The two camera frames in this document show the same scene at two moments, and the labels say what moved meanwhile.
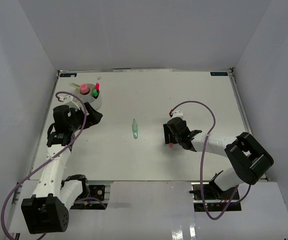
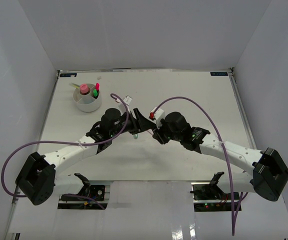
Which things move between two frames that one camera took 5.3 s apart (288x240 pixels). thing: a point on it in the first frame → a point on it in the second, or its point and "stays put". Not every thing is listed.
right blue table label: x=219 y=73 stays put
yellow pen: x=75 y=85 stays put
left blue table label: x=66 y=75 stays put
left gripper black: x=94 y=117 → x=141 y=124
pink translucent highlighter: x=170 y=145 → x=150 y=131
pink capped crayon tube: x=84 y=90 stays put
